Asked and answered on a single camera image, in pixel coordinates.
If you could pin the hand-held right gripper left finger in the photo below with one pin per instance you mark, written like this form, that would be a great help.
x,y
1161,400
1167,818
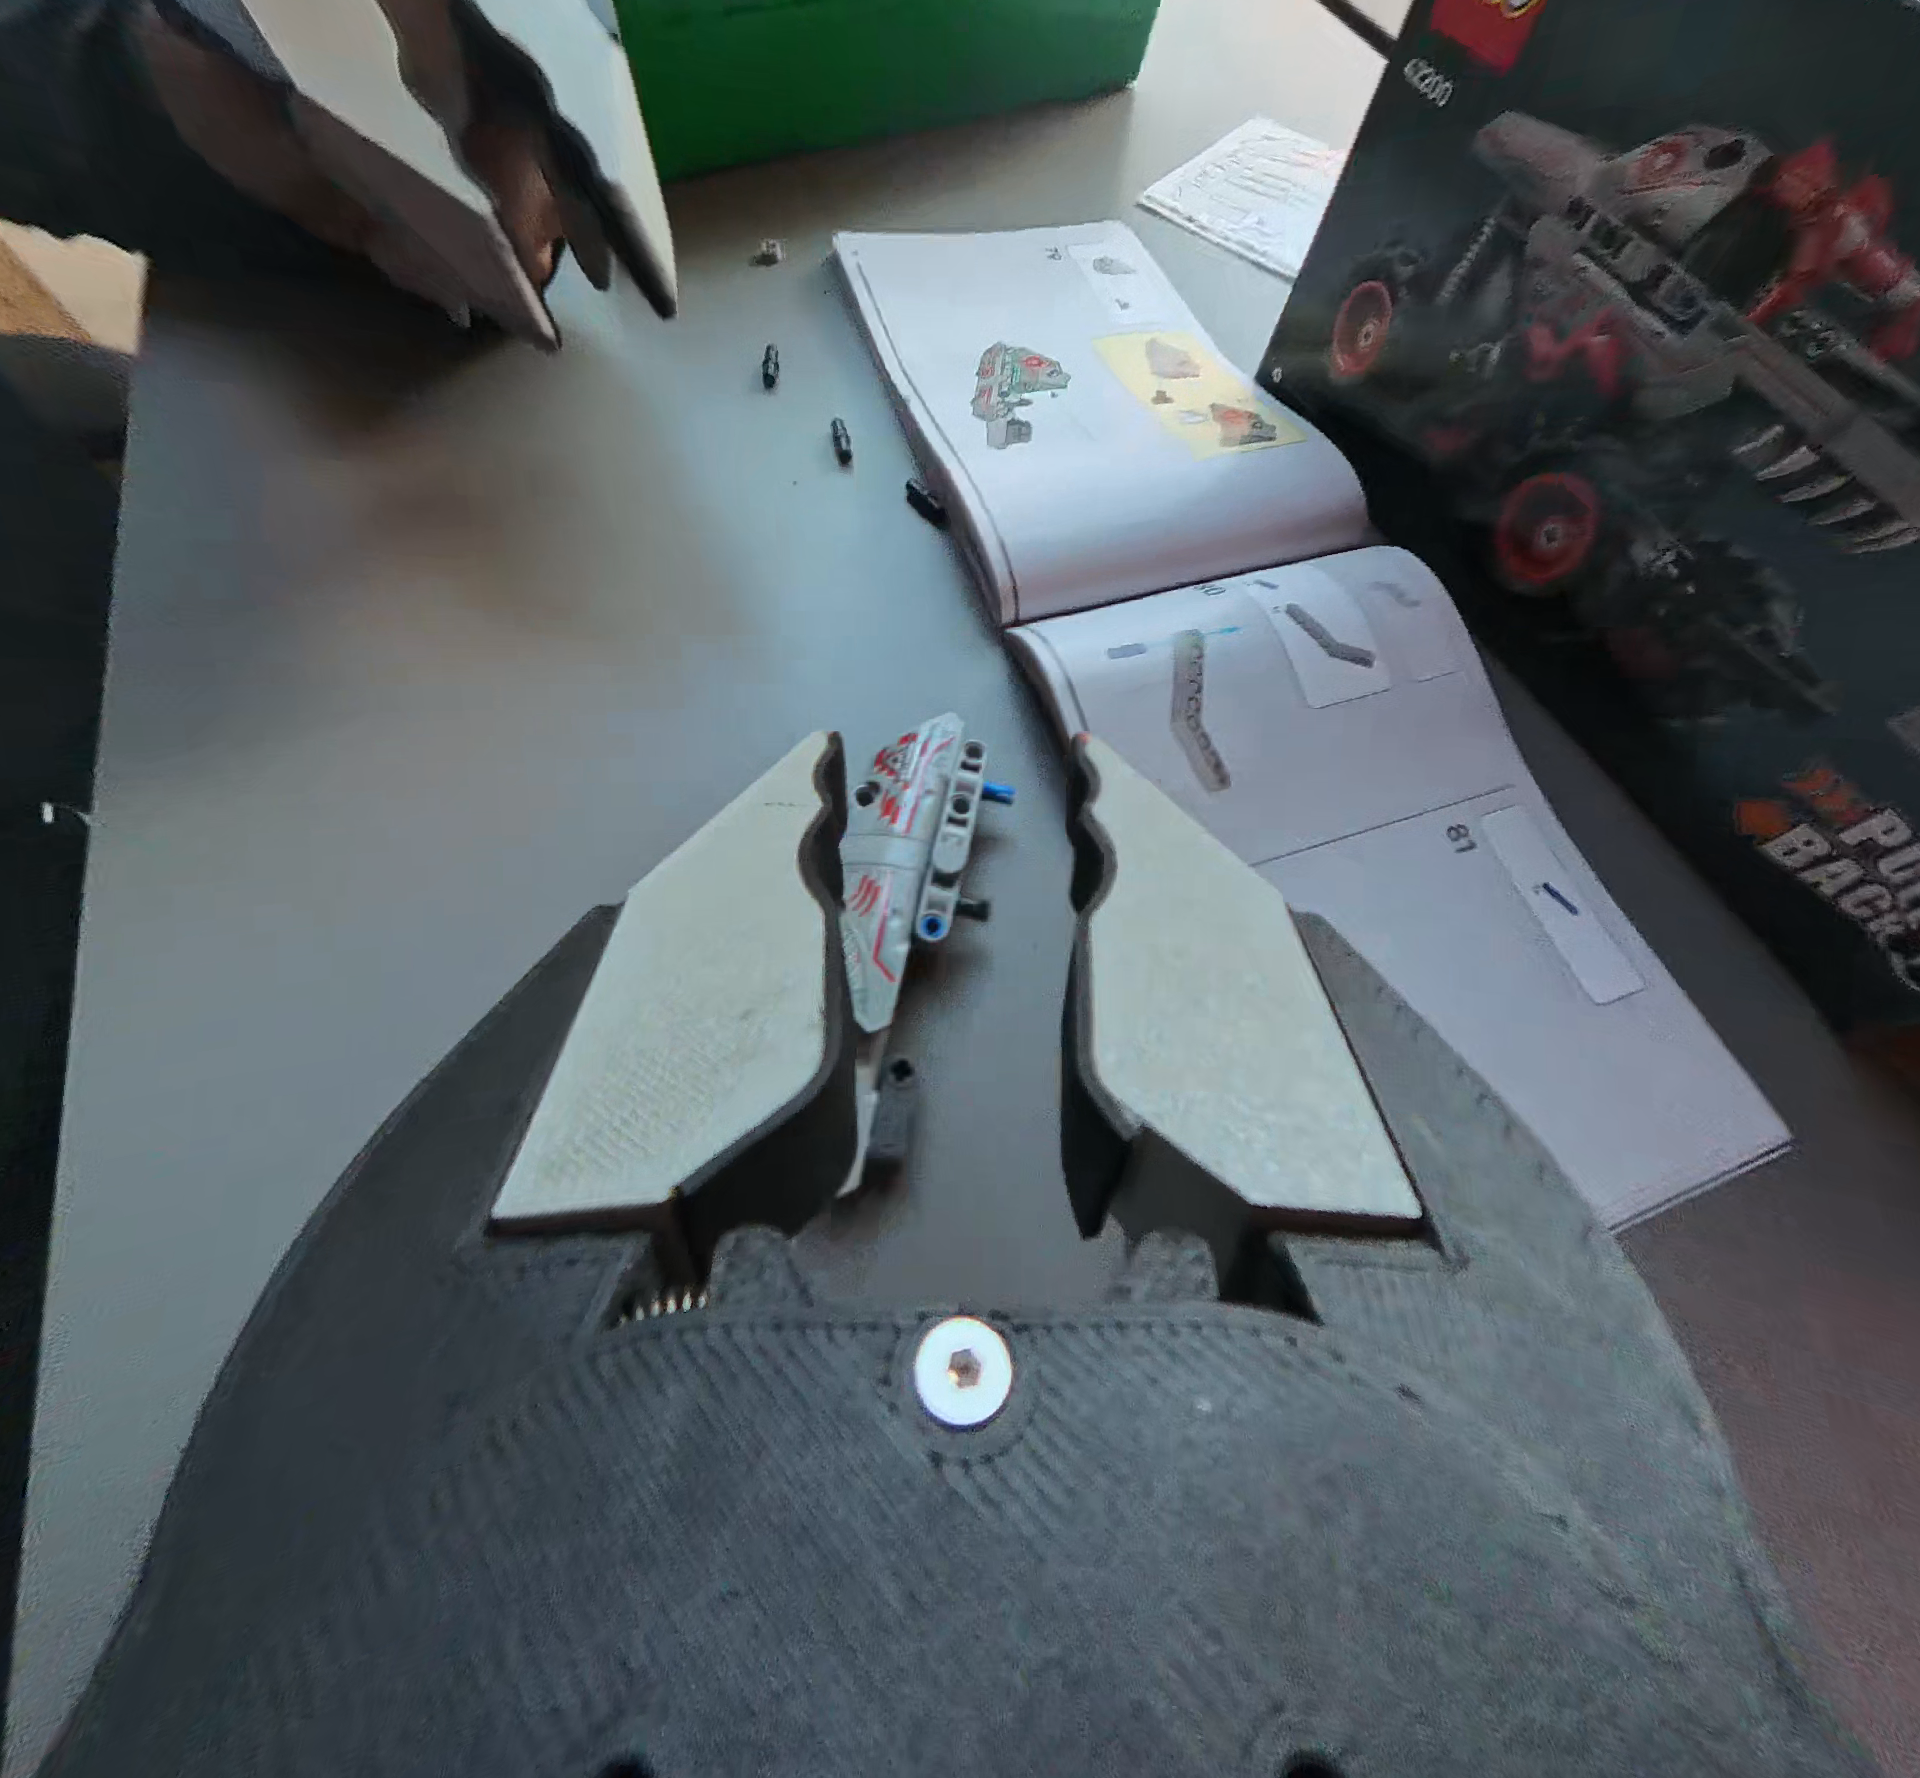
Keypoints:
x,y
683,998

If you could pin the grey lego assembly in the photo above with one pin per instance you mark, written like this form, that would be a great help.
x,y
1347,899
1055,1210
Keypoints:
x,y
899,878

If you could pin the person's left forearm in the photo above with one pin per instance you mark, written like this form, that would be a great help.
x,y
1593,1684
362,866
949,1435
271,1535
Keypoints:
x,y
75,84

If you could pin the open instruction booklet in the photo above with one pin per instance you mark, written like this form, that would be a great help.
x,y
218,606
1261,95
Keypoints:
x,y
1202,564

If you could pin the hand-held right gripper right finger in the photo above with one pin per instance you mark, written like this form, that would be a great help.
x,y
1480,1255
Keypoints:
x,y
1224,1015

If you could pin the person's dark clothing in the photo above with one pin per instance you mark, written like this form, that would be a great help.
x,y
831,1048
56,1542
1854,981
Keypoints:
x,y
45,834

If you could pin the black lego set box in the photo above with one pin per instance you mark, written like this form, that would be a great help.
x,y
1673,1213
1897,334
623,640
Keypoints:
x,y
1650,381

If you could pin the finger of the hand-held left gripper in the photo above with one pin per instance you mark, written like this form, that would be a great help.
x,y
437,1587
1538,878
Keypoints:
x,y
580,68
377,114

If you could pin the person's left hand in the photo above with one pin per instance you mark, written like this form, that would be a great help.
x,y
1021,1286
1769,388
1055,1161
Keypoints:
x,y
226,144

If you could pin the white sticker sheet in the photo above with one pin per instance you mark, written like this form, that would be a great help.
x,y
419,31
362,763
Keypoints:
x,y
1244,193

